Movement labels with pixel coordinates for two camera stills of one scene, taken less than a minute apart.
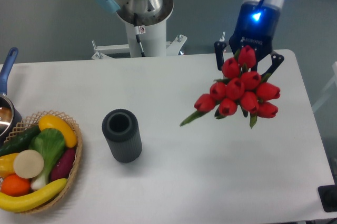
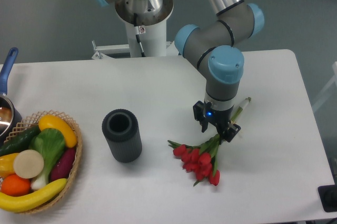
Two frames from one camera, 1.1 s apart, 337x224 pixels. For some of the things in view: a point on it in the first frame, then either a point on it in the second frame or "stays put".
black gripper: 256,26 -> 204,113
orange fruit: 13,185 stays put
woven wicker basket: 32,121 stays put
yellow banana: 19,203 stays put
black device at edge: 328,196 stays put
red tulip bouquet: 241,89 -> 202,160
